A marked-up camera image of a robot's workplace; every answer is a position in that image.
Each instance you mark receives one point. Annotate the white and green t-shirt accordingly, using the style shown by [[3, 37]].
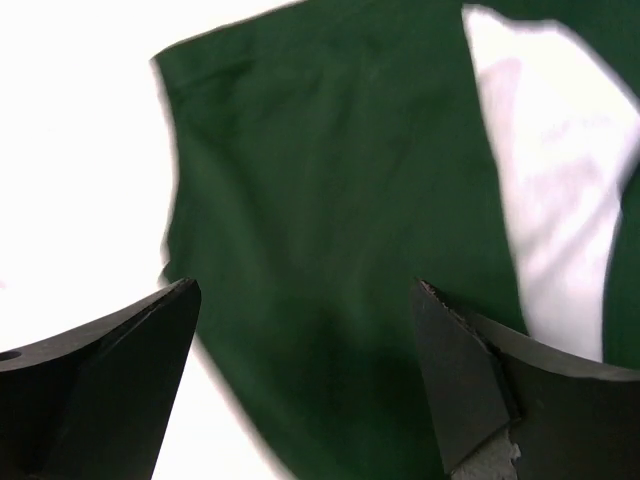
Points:
[[332, 154]]

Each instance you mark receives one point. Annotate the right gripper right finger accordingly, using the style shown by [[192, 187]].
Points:
[[505, 406]]

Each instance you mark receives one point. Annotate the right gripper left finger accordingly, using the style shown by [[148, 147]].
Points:
[[93, 403]]

